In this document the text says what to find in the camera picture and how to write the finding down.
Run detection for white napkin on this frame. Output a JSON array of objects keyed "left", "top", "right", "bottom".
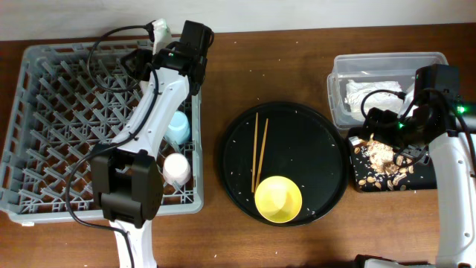
[{"left": 344, "top": 80, "right": 402, "bottom": 121}]

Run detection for blue cup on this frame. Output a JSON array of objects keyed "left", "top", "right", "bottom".
[{"left": 164, "top": 110, "right": 191, "bottom": 145}]

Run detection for peanut shells and food scraps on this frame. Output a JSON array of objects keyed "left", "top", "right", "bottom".
[{"left": 349, "top": 136, "right": 414, "bottom": 192}]

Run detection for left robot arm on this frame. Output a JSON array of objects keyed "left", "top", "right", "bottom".
[{"left": 88, "top": 20, "right": 214, "bottom": 267}]

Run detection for pink cup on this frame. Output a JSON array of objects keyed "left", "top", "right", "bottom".
[{"left": 163, "top": 153, "right": 191, "bottom": 185}]

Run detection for round black tray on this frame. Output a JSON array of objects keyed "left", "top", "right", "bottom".
[{"left": 217, "top": 102, "right": 350, "bottom": 227}]

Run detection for left wooden chopstick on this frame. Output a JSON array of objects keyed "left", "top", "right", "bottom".
[{"left": 251, "top": 112, "right": 259, "bottom": 193}]

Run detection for clear plastic bin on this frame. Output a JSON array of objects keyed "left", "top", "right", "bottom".
[{"left": 327, "top": 52, "right": 448, "bottom": 131}]

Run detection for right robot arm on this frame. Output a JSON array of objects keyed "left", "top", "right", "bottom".
[{"left": 358, "top": 64, "right": 475, "bottom": 267}]

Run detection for black rectangular tray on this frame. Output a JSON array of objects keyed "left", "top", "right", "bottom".
[{"left": 346, "top": 127, "right": 437, "bottom": 193}]

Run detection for yellow bowl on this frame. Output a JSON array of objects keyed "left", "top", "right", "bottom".
[{"left": 254, "top": 176, "right": 303, "bottom": 224}]

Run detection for right wooden chopstick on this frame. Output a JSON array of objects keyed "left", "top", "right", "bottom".
[{"left": 254, "top": 118, "right": 268, "bottom": 191}]

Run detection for wooden chopstick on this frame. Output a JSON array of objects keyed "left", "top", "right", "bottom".
[
  {"left": 254, "top": 118, "right": 268, "bottom": 191},
  {"left": 251, "top": 112, "right": 259, "bottom": 193}
]

